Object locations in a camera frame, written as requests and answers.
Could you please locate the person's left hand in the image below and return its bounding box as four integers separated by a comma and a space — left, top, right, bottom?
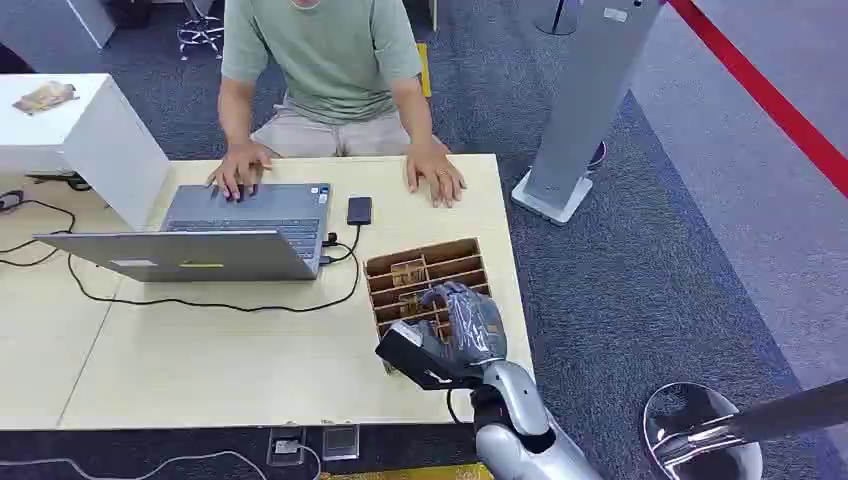
404, 142, 468, 210

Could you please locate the brown card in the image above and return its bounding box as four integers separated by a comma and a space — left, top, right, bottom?
390, 258, 429, 287
397, 294, 440, 321

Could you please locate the grey laptop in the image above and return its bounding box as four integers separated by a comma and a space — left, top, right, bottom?
33, 183, 333, 284

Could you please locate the floor socket with plug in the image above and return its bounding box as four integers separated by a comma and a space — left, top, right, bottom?
266, 427, 308, 468

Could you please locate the grey partition panel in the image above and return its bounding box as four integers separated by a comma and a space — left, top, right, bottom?
0, 0, 118, 75

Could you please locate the grey pillar stand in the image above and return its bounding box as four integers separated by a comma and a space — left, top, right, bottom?
510, 0, 664, 227

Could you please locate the black looped cable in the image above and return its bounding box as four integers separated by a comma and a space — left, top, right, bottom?
0, 198, 78, 270

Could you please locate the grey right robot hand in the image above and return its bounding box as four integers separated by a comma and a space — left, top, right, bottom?
417, 281, 509, 382

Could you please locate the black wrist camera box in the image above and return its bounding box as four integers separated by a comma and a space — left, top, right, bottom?
374, 321, 466, 392

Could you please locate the short black drive cable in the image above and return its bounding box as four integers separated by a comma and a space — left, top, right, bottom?
321, 224, 363, 266

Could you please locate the person's right hand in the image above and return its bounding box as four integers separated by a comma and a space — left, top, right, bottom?
206, 140, 280, 203

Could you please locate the closed floor socket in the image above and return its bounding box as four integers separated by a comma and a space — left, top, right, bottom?
321, 424, 362, 463

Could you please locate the person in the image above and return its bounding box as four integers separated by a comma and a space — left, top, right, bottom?
220, 0, 439, 159

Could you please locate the chrome chair base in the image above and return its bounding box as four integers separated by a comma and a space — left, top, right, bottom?
176, 0, 227, 62

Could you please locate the chrome stanchion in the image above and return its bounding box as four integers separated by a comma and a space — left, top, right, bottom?
640, 378, 848, 480

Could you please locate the wooden card box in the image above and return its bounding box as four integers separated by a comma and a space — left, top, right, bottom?
363, 237, 493, 340

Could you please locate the small black external drive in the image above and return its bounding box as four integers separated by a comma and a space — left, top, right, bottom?
346, 195, 374, 227

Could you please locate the yellow chair edge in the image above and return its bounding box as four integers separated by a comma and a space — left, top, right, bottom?
415, 42, 434, 100

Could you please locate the long black power cable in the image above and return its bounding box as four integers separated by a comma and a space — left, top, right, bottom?
66, 241, 362, 315

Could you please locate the brown crumpled packet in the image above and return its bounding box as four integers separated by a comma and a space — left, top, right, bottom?
11, 80, 80, 117

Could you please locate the person's hand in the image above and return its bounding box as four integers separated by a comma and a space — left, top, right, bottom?
404, 142, 468, 210
206, 140, 280, 203

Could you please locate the yellow floor mat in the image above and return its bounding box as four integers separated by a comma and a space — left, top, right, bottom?
317, 462, 496, 480

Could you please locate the white cabinet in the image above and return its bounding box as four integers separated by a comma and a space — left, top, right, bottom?
0, 72, 171, 232

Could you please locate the white floor cable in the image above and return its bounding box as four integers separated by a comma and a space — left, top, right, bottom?
0, 444, 323, 480

